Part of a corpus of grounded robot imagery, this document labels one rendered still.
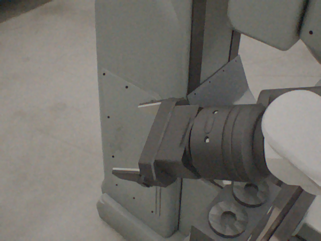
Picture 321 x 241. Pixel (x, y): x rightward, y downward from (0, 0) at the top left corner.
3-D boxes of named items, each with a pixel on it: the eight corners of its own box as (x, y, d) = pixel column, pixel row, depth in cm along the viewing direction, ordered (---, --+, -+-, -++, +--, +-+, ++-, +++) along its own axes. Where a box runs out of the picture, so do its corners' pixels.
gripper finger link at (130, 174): (110, 165, 50) (142, 169, 46) (124, 175, 52) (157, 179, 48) (105, 176, 49) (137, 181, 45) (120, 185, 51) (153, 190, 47)
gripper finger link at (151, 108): (147, 116, 56) (180, 115, 52) (134, 105, 54) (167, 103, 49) (151, 107, 56) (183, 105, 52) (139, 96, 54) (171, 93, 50)
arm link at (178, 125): (168, 198, 49) (245, 209, 42) (122, 169, 43) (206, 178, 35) (195, 119, 54) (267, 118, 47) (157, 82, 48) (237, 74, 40)
